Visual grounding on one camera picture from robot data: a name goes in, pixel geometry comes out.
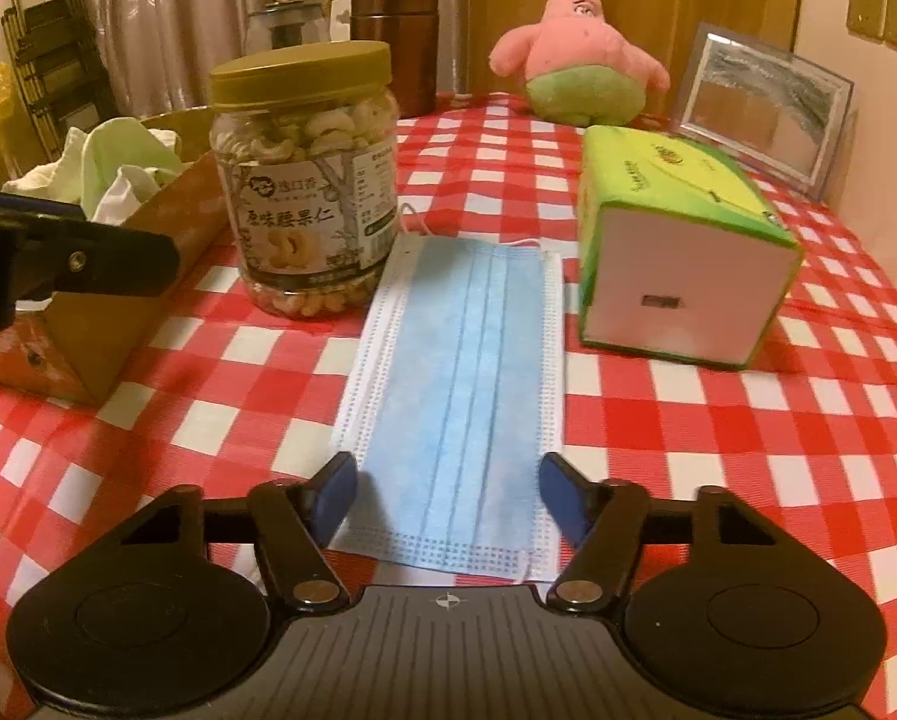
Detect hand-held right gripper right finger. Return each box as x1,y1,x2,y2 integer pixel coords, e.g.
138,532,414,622
538,452,779,612

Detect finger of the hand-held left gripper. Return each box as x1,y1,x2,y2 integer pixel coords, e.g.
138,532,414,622
0,187,181,331

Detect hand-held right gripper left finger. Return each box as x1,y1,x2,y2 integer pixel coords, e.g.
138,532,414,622
122,452,361,612

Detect white paper towel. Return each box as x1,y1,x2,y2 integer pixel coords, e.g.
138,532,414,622
90,163,181,227

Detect brown cardboard box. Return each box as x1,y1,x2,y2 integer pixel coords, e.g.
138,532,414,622
0,111,228,406

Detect white cloth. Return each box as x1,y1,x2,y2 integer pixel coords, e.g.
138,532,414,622
2,126,93,203

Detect light green cloth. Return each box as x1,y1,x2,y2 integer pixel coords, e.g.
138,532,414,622
80,118,187,203

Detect blue face mask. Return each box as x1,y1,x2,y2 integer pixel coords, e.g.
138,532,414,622
330,204,567,584

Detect folding metal stool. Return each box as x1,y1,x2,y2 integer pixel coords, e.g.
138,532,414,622
0,0,119,143

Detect cashew jar with gold lid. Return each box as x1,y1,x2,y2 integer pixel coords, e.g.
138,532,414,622
208,41,403,318

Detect red checkered tablecloth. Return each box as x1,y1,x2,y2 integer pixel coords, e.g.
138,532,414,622
0,90,897,720

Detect shiny beige curtain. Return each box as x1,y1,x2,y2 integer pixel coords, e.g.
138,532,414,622
80,0,470,117

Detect glass jar with dark base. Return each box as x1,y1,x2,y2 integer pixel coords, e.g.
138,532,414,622
244,1,338,61

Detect green tissue pack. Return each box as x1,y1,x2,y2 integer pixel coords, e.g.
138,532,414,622
575,125,805,371

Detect brown wooden canister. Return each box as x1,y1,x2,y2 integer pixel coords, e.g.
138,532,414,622
349,0,440,119

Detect pink starfish plush toy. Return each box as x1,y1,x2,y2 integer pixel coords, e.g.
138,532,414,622
491,0,672,126

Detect silver picture frame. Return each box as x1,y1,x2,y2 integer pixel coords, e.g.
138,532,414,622
671,22,854,200

